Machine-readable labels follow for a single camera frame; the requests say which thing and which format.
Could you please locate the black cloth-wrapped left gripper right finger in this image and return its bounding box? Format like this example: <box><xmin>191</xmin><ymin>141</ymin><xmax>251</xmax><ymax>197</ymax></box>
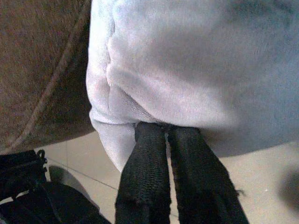
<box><xmin>167</xmin><ymin>126</ymin><xmax>249</xmax><ymax>224</ymax></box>

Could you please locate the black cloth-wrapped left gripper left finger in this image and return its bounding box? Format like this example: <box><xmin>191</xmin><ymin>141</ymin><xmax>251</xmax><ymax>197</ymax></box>
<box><xmin>114</xmin><ymin>122</ymin><xmax>171</xmax><ymax>224</ymax></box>

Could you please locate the white plush pillow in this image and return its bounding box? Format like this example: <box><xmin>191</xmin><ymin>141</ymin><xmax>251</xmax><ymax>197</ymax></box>
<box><xmin>85</xmin><ymin>0</ymin><xmax>299</xmax><ymax>173</ymax></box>

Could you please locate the brown fabric sofa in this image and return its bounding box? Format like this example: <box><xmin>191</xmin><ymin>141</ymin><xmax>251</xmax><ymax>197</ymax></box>
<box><xmin>0</xmin><ymin>0</ymin><xmax>97</xmax><ymax>155</ymax></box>

